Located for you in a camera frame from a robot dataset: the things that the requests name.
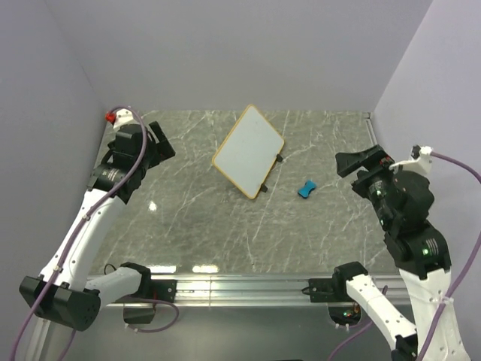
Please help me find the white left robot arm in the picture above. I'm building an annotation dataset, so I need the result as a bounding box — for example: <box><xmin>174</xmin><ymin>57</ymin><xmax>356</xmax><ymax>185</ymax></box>
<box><xmin>20</xmin><ymin>122</ymin><xmax>175</xmax><ymax>332</ymax></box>

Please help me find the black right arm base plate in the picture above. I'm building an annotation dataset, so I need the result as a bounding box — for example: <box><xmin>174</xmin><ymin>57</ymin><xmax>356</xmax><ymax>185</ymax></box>
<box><xmin>301</xmin><ymin>278</ymin><xmax>352</xmax><ymax>303</ymax></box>

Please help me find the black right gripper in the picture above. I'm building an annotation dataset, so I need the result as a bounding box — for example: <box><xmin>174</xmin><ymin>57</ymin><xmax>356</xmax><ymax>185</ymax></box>
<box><xmin>334</xmin><ymin>142</ymin><xmax>396</xmax><ymax>228</ymax></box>

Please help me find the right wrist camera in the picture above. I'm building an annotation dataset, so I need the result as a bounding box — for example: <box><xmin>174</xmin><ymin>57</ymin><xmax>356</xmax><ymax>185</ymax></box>
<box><xmin>389</xmin><ymin>144</ymin><xmax>433</xmax><ymax>177</ymax></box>

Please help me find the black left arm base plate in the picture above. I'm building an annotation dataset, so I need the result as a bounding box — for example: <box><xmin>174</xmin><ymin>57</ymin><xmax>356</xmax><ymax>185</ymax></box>
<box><xmin>130</xmin><ymin>279</ymin><xmax>177</xmax><ymax>303</ymax></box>

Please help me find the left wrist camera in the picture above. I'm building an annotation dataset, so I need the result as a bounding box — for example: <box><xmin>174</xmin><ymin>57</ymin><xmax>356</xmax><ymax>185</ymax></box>
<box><xmin>104</xmin><ymin>108</ymin><xmax>137</xmax><ymax>131</ymax></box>

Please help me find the aluminium front mounting rail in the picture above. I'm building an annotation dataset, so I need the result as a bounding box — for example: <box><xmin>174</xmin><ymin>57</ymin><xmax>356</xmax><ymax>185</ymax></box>
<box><xmin>86</xmin><ymin>274</ymin><xmax>413</xmax><ymax>308</ymax></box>

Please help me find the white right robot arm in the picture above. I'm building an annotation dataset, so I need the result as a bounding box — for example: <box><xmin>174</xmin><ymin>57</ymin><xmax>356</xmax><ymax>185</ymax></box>
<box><xmin>331</xmin><ymin>145</ymin><xmax>470</xmax><ymax>360</ymax></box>

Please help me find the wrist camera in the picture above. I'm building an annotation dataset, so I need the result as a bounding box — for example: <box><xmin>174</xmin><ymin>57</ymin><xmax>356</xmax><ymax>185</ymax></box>
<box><xmin>389</xmin><ymin>144</ymin><xmax>433</xmax><ymax>177</ymax></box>
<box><xmin>104</xmin><ymin>108</ymin><xmax>137</xmax><ymax>131</ymax></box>

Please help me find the yellow framed whiteboard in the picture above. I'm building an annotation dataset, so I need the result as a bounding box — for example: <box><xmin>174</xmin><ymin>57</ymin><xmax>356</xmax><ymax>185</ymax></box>
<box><xmin>212</xmin><ymin>105</ymin><xmax>285</xmax><ymax>199</ymax></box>

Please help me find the aluminium right side rail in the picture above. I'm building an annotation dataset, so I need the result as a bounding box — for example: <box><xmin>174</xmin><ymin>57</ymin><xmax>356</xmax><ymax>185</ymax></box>
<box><xmin>363</xmin><ymin>112</ymin><xmax>378</xmax><ymax>145</ymax></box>

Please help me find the blue whiteboard eraser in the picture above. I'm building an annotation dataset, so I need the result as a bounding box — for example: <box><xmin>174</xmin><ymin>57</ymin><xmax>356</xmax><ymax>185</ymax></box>
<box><xmin>298</xmin><ymin>180</ymin><xmax>316</xmax><ymax>199</ymax></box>

